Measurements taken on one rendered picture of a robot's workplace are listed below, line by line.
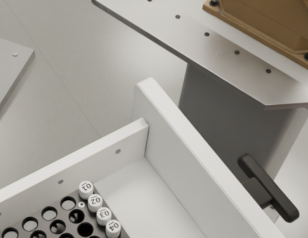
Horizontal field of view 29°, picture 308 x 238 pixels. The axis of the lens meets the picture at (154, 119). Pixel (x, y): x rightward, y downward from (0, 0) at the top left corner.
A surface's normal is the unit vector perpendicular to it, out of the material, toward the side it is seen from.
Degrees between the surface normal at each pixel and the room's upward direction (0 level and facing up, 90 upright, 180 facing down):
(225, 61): 0
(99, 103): 0
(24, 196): 90
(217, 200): 90
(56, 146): 0
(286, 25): 90
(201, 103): 90
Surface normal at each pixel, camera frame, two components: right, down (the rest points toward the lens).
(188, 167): -0.82, 0.42
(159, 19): 0.09, -0.57
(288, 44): -0.59, 0.63
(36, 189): 0.56, 0.71
